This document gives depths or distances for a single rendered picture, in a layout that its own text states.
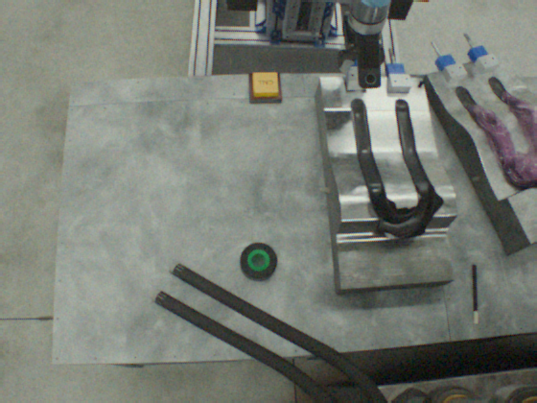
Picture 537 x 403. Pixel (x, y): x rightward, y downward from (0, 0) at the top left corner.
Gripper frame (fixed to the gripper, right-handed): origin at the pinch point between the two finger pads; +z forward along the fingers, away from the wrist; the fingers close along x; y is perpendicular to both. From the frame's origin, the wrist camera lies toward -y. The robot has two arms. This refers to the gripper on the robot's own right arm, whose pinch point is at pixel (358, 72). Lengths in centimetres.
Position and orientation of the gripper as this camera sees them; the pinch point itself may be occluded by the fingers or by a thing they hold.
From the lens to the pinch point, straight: 123.2
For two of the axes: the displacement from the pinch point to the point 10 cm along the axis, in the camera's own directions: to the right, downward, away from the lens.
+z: 0.6, 2.0, 9.8
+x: -10.0, 0.8, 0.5
